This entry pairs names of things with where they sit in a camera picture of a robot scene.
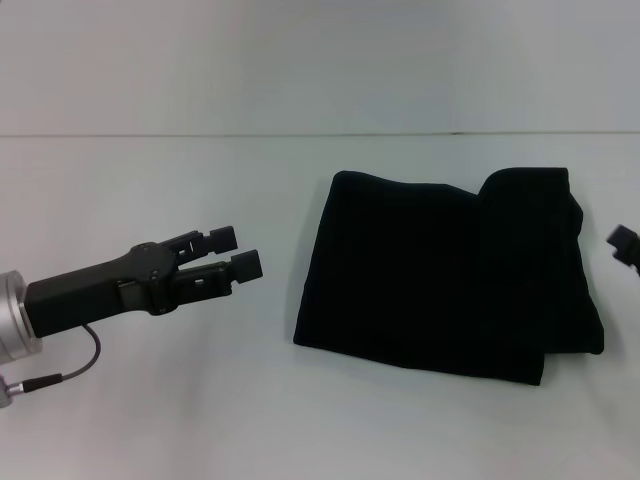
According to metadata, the black shirt with FREE print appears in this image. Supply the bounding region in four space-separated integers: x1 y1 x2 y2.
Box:
291 166 606 387

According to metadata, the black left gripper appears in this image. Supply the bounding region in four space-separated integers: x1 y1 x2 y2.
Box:
23 225 265 340

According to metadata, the left arm connector cable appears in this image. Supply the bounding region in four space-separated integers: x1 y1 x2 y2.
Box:
0 323 102 410

